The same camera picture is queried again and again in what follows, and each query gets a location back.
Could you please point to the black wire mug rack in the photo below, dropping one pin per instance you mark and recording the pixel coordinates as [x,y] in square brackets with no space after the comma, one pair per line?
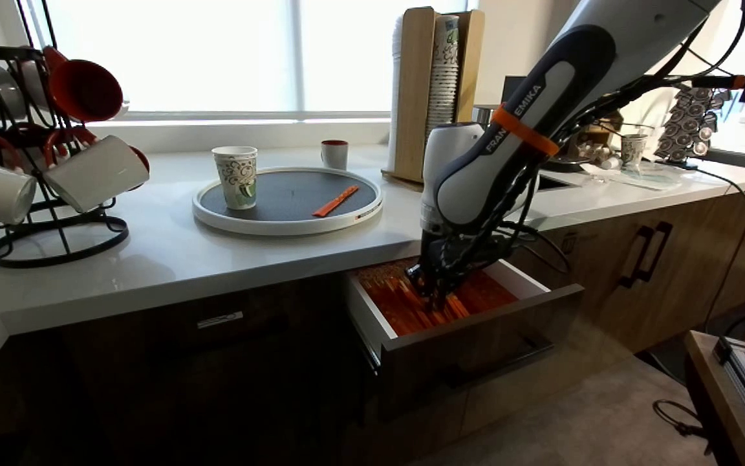
[34,137]

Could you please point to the orange sachet on tray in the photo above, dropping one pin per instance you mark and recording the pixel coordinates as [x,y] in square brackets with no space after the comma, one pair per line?
[335,203]

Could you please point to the black cabinet handles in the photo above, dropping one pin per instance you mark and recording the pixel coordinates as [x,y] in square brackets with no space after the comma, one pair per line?
[651,253]

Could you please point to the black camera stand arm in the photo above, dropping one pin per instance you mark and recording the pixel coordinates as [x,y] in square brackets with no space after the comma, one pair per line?
[697,82]

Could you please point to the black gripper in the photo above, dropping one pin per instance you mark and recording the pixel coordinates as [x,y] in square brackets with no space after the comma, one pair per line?
[448,260]

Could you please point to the silver drawer handle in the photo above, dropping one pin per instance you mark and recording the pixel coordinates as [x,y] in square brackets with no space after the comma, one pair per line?
[220,320]

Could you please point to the white mug front right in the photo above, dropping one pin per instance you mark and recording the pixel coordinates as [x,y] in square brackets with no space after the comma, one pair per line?
[104,169]

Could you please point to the round white grey tray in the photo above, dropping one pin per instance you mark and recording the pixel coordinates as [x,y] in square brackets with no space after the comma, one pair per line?
[286,203]

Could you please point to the red mug upper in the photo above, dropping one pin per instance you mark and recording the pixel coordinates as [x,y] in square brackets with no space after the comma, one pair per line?
[82,90]

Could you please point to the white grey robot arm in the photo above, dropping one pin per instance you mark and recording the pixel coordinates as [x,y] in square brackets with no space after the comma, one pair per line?
[605,56]

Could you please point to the wooden side table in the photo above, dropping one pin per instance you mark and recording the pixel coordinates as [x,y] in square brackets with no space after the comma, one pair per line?
[718,394]

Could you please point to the open white drawer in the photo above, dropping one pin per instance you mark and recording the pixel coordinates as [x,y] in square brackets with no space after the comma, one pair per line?
[461,348]

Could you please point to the patterned paper cup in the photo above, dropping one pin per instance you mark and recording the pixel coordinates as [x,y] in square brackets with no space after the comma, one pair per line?
[236,169]

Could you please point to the small white red cup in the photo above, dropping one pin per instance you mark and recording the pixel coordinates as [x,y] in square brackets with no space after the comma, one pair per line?
[335,154]

